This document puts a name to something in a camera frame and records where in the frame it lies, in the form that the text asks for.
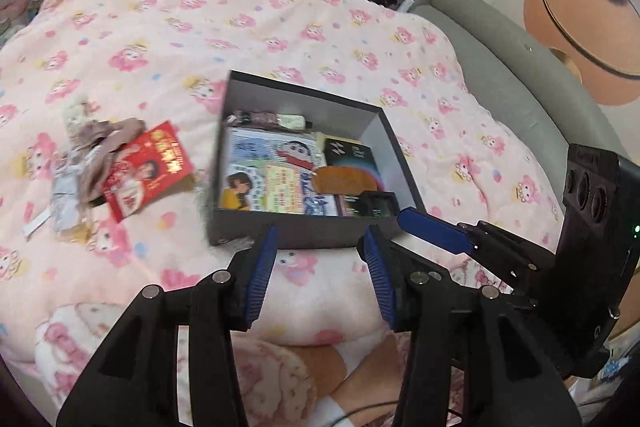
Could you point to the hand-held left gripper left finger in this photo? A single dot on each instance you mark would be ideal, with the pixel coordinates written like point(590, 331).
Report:
point(260, 279)

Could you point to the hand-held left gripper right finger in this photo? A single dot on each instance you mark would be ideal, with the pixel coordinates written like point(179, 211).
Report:
point(376, 279)

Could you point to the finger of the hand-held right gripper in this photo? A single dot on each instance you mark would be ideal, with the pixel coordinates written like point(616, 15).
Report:
point(432, 229)

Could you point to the red printed packet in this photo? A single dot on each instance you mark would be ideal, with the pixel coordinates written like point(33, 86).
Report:
point(145, 172)

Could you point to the dark cardboard box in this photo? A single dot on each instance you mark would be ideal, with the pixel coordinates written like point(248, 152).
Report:
point(310, 102)

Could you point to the white silver packet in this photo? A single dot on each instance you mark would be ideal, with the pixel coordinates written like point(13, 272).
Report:
point(67, 202)

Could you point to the small black box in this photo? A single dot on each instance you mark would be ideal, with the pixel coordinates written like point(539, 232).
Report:
point(378, 204)

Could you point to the black package with purple print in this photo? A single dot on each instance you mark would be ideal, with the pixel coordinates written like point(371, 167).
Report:
point(350, 207)

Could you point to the fluffy pink blanket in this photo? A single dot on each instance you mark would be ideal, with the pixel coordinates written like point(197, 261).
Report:
point(270, 372)

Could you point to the wooden comb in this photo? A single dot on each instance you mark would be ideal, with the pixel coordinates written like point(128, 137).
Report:
point(345, 182)

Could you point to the cartoon comic book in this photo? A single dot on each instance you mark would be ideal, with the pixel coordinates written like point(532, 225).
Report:
point(265, 177)

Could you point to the black package with white marks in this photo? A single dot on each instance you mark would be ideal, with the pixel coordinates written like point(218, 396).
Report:
point(350, 152)

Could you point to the pale cream tube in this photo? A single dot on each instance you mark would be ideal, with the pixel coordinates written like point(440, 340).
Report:
point(292, 122)

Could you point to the dark pink packet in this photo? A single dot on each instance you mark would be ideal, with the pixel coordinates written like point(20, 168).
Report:
point(255, 118)

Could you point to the grey padded headboard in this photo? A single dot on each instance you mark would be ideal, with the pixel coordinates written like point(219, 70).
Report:
point(500, 72)

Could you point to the pink printed blanket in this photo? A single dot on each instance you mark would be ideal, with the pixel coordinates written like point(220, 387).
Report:
point(300, 22)

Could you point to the small beige plush toy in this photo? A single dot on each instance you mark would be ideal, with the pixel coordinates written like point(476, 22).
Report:
point(78, 113)

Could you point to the orange round wall art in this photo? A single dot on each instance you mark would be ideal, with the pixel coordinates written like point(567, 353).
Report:
point(565, 12)

